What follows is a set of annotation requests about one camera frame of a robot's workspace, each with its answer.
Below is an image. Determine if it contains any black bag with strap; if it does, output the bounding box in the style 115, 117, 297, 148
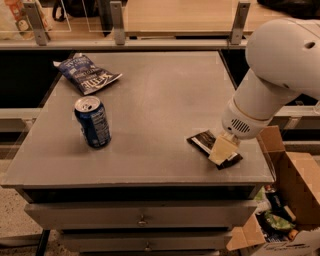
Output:
52, 0, 99, 22

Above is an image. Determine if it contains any grey middle bracket post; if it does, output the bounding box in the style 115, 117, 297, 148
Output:
110, 1, 126, 45

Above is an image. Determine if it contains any grey right bracket post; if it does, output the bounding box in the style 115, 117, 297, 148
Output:
229, 0, 250, 45

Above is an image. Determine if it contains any grey left bracket post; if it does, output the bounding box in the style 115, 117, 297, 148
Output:
23, 0, 49, 46

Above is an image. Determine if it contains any metal lower drawer knob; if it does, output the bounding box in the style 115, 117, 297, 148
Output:
144, 242, 152, 252

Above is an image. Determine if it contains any blue kettle chips bag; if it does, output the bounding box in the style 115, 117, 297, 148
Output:
53, 55, 122, 96

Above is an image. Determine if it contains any grey lower drawer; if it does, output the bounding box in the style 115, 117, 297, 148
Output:
62, 231, 232, 252

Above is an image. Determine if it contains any metal upper drawer knob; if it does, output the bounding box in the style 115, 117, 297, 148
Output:
137, 214, 148, 227

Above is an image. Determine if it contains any brown cardboard box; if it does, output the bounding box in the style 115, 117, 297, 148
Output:
227, 126, 320, 256

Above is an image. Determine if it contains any grey bracket post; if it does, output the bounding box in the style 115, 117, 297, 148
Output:
110, 1, 126, 45
229, 0, 250, 45
23, 0, 49, 46

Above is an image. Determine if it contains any blue pepsi can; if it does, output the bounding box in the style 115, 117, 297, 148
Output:
74, 96, 111, 149

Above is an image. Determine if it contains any dark bottle in box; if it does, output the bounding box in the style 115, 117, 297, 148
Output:
265, 185, 296, 222

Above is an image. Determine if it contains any green snack packet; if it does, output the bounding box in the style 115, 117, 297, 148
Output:
264, 211, 295, 232

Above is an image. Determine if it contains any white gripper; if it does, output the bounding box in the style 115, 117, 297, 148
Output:
209, 97, 276, 165

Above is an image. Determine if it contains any metal drawer knob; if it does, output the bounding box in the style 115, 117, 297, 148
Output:
144, 242, 152, 252
137, 214, 148, 227

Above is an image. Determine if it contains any grey upper drawer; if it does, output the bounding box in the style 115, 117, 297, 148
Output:
25, 200, 256, 230

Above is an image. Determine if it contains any black rxbar chocolate wrapper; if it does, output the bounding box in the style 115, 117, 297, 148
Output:
187, 130, 243, 170

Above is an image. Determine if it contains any grey drawer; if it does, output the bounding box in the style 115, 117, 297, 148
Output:
62, 231, 232, 252
25, 200, 256, 230

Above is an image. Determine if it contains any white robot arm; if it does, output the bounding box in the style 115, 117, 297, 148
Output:
209, 18, 320, 165

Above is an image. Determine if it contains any orange white snack bag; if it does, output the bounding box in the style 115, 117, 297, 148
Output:
0, 0, 52, 40

